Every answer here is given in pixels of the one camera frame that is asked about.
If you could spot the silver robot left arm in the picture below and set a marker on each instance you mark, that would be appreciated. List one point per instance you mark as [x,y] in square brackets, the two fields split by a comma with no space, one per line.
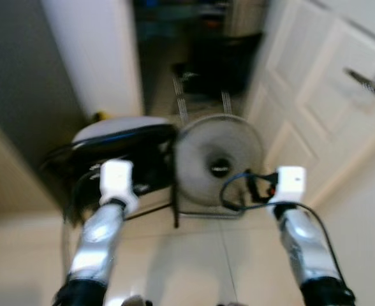
[98,242]

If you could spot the round grey floor fan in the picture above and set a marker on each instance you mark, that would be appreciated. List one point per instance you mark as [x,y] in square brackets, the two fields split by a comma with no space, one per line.
[200,153]

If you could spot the white panelled door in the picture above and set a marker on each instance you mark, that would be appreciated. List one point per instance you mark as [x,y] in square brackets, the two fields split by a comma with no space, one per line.
[315,95]

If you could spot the black folding chair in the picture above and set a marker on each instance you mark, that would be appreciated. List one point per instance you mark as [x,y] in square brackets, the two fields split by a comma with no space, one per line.
[149,159]

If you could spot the robot right leg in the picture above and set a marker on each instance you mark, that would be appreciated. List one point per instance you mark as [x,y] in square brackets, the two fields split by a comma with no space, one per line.
[232,304]

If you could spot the black box in hallway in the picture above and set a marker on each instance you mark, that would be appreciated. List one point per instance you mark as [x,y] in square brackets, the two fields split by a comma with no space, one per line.
[219,64]

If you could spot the white seat cushion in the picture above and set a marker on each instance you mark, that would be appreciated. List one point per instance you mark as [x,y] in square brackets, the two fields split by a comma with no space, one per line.
[117,127]

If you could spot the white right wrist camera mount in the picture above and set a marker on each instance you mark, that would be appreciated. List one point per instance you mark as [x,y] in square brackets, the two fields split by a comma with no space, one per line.
[291,182]

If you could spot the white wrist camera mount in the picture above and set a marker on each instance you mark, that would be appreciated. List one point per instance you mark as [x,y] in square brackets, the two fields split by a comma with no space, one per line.
[291,182]
[116,178]

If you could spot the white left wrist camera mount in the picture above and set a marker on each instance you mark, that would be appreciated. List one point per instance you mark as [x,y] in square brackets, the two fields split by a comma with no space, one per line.
[116,178]

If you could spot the white door frame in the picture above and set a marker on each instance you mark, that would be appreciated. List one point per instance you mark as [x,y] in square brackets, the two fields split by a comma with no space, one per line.
[92,51]

